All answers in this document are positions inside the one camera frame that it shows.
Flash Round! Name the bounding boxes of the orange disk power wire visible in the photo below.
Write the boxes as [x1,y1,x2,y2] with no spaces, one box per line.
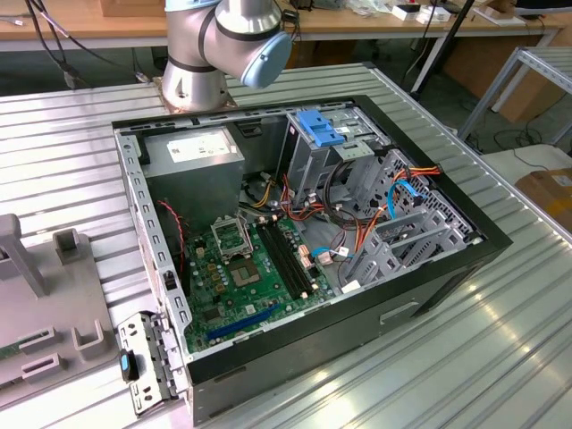
[403,164,442,181]

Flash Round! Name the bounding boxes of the grey metal disk bay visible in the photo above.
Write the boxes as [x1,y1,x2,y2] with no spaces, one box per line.
[341,149,486,291]

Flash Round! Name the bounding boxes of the black RAM slot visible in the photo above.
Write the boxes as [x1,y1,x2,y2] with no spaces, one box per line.
[268,220,313,297]
[262,221,307,299]
[275,219,317,294]
[255,222,301,301]

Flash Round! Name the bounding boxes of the grey optical drive cage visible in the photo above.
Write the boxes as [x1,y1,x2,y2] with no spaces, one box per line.
[275,106,390,206]

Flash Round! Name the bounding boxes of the metal socket cover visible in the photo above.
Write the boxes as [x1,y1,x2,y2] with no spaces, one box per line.
[209,214,254,263]

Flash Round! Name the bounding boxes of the CPU socket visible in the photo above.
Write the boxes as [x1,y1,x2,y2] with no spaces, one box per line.
[230,261,263,290]

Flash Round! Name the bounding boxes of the green motherboard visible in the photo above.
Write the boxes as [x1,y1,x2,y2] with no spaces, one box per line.
[181,214,336,358]

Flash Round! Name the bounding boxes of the blue plastic drive latch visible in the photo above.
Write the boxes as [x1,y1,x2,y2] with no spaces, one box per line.
[295,109,346,147]

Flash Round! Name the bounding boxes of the grey power supply unit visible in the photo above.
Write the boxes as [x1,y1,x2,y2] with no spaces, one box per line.
[141,126,246,233]

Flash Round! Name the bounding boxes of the blue expansion slot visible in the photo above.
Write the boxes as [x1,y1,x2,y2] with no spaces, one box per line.
[206,303,281,341]

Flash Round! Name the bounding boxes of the black open PC case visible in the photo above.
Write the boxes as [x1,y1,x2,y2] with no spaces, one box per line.
[110,93,514,428]

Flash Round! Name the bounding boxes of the blue black clip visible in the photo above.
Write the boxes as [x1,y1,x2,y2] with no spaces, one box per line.
[118,349,140,383]

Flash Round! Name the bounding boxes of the grey parts rack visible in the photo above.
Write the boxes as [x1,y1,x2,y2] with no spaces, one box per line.
[0,213,122,399]

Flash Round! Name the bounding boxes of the small white box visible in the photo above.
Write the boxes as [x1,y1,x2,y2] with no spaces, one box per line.
[417,6,452,23]
[391,3,424,21]

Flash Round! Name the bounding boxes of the black stand pole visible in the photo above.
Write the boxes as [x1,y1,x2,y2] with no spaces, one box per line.
[409,0,475,100]

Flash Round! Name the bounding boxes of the large brown cardboard box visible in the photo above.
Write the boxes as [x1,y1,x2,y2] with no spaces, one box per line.
[440,38,558,124]

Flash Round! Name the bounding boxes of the printed cardboard box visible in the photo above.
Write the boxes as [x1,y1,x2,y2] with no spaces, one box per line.
[513,167,572,233]

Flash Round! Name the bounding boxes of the cardboard box on desk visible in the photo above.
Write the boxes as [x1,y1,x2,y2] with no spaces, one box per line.
[98,0,167,18]

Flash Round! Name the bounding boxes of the wooden desk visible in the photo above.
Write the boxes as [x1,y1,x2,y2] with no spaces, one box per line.
[0,0,568,90]

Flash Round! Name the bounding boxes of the small tan box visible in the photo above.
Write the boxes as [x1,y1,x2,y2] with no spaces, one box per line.
[473,6,524,26]

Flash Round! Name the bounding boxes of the green RAM stick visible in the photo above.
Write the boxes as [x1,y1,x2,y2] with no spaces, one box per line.
[0,329,51,361]

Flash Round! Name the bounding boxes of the orange red wire bundle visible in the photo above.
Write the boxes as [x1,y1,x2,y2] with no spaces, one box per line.
[279,172,392,256]

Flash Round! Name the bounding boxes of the yellow black wire bundle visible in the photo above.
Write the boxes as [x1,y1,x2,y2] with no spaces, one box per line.
[249,172,276,209]

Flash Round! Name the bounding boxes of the blue wire with white plug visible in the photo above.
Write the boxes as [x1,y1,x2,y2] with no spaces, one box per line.
[310,244,355,265]

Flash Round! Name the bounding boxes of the blue wire with black plug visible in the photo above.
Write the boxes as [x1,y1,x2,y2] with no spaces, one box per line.
[386,176,425,221]

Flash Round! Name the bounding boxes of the red black twisted wire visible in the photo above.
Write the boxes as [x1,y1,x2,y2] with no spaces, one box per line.
[156,198,189,272]

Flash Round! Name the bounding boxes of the silver card retention bracket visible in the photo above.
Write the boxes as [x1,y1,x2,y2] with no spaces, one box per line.
[116,310,189,419]

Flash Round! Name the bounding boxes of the grey metal frame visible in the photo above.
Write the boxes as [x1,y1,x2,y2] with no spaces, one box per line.
[458,44,572,147]

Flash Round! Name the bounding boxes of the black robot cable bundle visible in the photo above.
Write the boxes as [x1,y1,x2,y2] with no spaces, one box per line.
[24,0,153,90]

